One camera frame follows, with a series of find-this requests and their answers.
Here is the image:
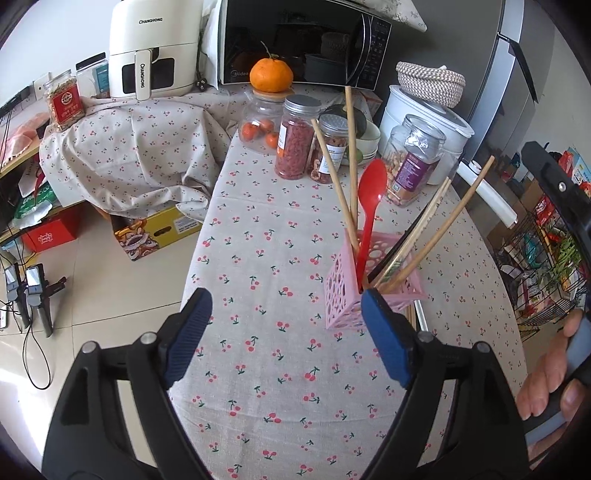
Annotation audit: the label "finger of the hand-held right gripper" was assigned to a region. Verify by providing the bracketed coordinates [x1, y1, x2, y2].
[521, 141, 591, 261]

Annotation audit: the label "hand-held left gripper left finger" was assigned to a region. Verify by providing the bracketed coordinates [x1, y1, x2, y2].
[41, 287, 214, 480]

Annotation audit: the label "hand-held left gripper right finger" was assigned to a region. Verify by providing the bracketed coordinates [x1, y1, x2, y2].
[359, 288, 531, 480]

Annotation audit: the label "pink perforated utensil basket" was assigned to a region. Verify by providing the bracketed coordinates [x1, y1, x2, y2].
[325, 229, 426, 331]

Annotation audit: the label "black chopstick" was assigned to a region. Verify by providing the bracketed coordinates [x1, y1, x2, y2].
[367, 212, 430, 280]

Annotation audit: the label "light bamboo chopstick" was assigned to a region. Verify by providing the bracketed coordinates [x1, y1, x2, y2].
[310, 117, 361, 256]
[379, 155, 496, 294]
[344, 86, 360, 244]

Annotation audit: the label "chopstick pair green print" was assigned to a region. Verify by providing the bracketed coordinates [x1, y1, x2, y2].
[369, 176, 452, 288]

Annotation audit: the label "red plastic spoon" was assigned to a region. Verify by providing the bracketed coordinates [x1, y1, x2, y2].
[355, 159, 389, 294]

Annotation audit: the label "person's right hand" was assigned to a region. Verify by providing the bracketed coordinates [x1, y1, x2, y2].
[515, 309, 591, 463]

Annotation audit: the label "red snack bag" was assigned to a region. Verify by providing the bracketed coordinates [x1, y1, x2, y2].
[534, 196, 560, 228]

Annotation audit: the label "blue and white box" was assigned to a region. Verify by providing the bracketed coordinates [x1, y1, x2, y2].
[565, 146, 591, 186]

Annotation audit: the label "green long vegetables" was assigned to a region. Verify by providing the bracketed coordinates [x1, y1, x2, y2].
[551, 231, 586, 283]

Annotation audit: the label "cherry print tablecloth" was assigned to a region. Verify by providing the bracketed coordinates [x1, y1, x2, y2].
[167, 82, 530, 480]

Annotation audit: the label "yellow cartoon print box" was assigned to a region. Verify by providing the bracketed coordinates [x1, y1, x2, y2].
[113, 205, 203, 262]

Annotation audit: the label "clear jar with purple label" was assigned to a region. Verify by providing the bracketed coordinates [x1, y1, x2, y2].
[382, 113, 447, 208]

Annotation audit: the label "spare hand-held gripper device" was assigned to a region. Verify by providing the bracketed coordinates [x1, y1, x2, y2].
[24, 263, 68, 339]
[4, 263, 32, 329]

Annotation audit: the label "grey refrigerator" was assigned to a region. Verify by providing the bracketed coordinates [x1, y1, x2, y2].
[392, 0, 558, 155]

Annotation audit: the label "red cardboard box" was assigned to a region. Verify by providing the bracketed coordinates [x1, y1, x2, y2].
[20, 215, 81, 254]

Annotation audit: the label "draped cherry print cloth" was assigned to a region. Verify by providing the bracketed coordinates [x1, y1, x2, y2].
[39, 89, 232, 219]

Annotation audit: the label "green plastic bag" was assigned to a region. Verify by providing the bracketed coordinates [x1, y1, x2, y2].
[13, 181, 59, 221]

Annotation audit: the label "dried fruit jar white label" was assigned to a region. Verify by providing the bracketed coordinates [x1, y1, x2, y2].
[308, 113, 352, 185]

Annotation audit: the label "goji berry jar silver lid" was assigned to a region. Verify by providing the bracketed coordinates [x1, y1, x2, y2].
[274, 94, 322, 180]

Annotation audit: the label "glass jar with wooden lid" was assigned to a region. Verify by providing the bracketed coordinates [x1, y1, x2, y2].
[238, 88, 286, 155]

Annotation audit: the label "dark green squash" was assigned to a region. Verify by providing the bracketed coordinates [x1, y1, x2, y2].
[322, 103, 368, 140]

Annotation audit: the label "wooden shelf unit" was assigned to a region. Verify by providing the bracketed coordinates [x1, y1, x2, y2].
[0, 150, 89, 243]

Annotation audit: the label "floral microwave cover cloth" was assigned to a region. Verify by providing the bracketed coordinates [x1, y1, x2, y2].
[355, 0, 428, 34]

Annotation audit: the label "black power plug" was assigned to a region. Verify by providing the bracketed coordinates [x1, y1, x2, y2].
[195, 36, 209, 94]

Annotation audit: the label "pink cloth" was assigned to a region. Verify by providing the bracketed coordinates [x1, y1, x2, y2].
[0, 110, 50, 161]

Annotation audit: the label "clear jar with red label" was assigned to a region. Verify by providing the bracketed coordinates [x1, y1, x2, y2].
[42, 69, 86, 133]

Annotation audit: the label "orange mandarin with stem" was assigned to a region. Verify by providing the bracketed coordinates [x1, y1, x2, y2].
[249, 41, 295, 94]

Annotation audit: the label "clear plastic storage container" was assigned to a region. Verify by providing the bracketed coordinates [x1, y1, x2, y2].
[75, 52, 112, 99]

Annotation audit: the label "black power strip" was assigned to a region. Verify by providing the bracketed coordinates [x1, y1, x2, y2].
[0, 89, 31, 117]

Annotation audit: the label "white air fryer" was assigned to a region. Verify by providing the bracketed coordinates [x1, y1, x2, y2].
[109, 0, 201, 100]

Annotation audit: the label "black microwave oven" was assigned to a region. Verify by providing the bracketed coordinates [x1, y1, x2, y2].
[216, 0, 393, 92]

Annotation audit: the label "black wire rack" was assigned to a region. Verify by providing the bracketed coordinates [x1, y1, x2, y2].
[488, 184, 591, 343]

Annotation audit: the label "black floor cable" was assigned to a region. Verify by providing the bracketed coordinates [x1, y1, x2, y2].
[21, 318, 52, 389]

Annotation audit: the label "woven rope basket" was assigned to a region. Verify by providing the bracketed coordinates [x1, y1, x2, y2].
[395, 60, 467, 110]

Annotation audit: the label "white electric pot with handle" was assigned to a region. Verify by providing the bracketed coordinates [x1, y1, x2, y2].
[376, 84, 519, 228]

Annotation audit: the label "white bowl with green handle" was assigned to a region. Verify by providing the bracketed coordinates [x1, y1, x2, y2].
[341, 122, 382, 168]

